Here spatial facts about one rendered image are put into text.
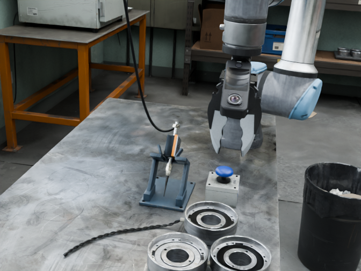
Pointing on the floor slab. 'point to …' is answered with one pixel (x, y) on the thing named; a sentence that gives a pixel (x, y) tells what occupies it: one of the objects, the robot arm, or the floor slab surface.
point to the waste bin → (331, 218)
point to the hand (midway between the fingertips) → (230, 150)
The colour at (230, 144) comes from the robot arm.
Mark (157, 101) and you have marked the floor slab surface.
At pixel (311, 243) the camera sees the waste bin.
